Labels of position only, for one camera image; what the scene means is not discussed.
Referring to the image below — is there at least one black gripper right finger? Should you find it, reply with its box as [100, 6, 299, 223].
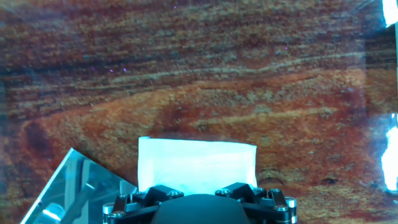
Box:
[214, 182, 298, 224]

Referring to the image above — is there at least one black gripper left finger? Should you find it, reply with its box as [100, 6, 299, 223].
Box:
[102, 185, 185, 224]

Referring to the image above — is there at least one wood grain table mat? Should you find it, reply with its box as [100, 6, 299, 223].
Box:
[0, 0, 398, 224]

